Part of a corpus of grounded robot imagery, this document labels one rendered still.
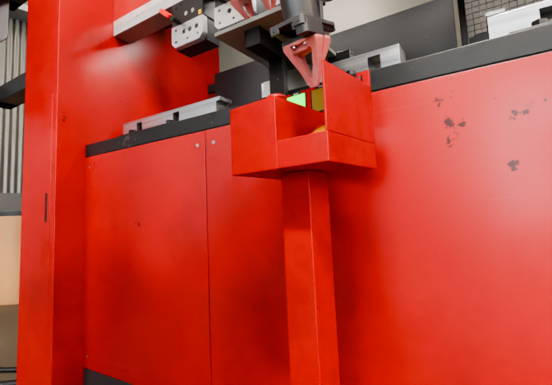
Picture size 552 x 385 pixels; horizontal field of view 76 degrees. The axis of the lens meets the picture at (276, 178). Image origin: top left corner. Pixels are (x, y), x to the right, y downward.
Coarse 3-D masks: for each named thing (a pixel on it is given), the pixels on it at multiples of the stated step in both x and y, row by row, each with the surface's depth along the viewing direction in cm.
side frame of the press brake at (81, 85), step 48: (48, 0) 131; (96, 0) 139; (48, 48) 129; (96, 48) 137; (144, 48) 156; (48, 96) 126; (96, 96) 136; (144, 96) 154; (192, 96) 179; (48, 144) 124; (48, 192) 122; (48, 240) 120; (48, 288) 118; (48, 336) 116; (48, 384) 114
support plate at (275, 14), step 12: (264, 12) 72; (276, 12) 71; (240, 24) 76; (252, 24) 75; (264, 24) 75; (276, 24) 75; (216, 36) 79; (228, 36) 79; (240, 36) 80; (276, 36) 80; (240, 48) 86; (264, 60) 92
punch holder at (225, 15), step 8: (216, 0) 113; (256, 0) 108; (216, 8) 113; (224, 8) 111; (232, 8) 109; (256, 8) 107; (264, 8) 111; (216, 16) 112; (224, 16) 110; (232, 16) 109; (240, 16) 107; (216, 24) 112; (224, 24) 110; (232, 24) 109
